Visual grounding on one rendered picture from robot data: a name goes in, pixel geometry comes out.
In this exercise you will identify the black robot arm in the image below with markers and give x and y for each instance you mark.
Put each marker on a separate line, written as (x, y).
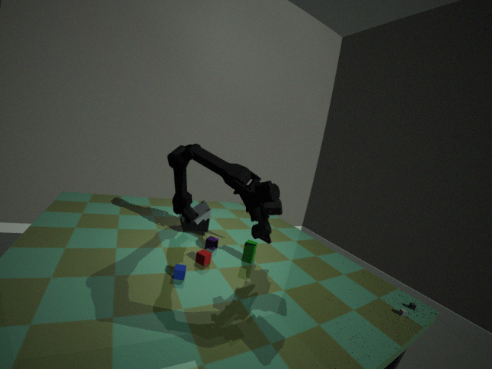
(234, 175)

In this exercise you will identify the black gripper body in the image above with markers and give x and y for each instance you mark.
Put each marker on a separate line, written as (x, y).
(263, 228)

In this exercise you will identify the small purple cube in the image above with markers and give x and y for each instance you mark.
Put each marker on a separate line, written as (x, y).
(211, 243)

